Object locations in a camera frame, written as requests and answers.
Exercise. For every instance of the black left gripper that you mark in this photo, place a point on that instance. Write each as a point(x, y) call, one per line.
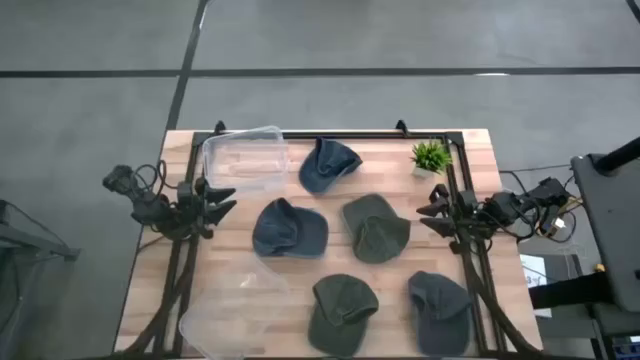
point(192, 202)

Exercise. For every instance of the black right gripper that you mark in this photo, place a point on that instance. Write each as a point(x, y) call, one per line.
point(465, 212)

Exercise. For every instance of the clear plastic bin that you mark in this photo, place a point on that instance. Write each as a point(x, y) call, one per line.
point(235, 320)
point(245, 160)

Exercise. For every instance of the olive green cap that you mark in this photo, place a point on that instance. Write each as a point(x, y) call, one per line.
point(375, 230)

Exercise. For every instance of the dark blue denim cap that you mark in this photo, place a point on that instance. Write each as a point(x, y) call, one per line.
point(292, 232)
point(325, 167)

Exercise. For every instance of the slate grey cap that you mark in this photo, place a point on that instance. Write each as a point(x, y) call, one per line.
point(440, 315)

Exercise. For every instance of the dark garment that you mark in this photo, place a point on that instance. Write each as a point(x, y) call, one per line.
point(342, 315)

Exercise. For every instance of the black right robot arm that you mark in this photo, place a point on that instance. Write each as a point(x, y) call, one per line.
point(505, 207)

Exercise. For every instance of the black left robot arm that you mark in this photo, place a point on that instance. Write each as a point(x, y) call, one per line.
point(150, 210)

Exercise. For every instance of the green plant in white pot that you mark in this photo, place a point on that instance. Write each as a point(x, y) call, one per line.
point(430, 156)

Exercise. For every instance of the white paper sheet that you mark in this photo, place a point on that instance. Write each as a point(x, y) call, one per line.
point(532, 267)

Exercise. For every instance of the white plug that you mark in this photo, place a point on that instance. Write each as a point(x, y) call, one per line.
point(559, 223)

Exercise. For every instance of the black floor bar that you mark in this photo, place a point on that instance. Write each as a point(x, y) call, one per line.
point(565, 295)

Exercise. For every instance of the grey equipment cart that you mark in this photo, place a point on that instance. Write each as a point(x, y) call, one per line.
point(610, 215)

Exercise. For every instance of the dark grey side furniture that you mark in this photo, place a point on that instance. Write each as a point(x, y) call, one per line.
point(30, 242)

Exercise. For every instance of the black frame clamp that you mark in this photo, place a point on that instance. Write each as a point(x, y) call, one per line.
point(401, 126)
point(220, 126)

